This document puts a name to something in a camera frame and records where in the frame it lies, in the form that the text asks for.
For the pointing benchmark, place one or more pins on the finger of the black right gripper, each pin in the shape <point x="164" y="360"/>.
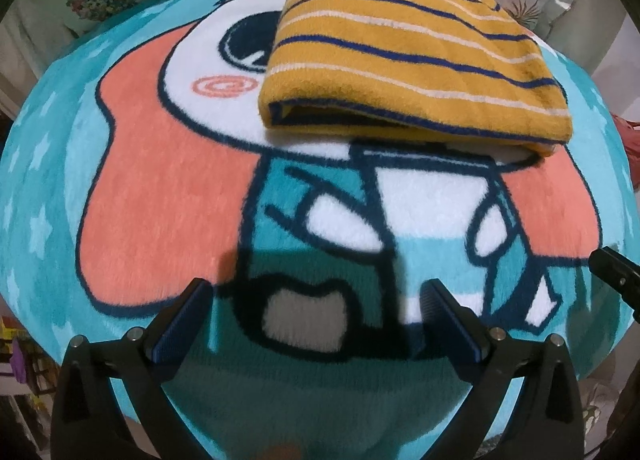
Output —
<point x="619" y="273"/>

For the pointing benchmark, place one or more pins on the turquoise cartoon fleece blanket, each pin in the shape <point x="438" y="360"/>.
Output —
<point x="140" y="162"/>

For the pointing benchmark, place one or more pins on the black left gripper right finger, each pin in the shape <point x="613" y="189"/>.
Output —
<point x="523" y="401"/>

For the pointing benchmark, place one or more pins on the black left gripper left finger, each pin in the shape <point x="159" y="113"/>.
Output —
<point x="110" y="402"/>

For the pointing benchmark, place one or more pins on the yellow striped small shirt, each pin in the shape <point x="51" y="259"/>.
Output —
<point x="422" y="70"/>

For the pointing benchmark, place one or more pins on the red cloth bag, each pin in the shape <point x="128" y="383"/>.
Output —
<point x="629" y="132"/>

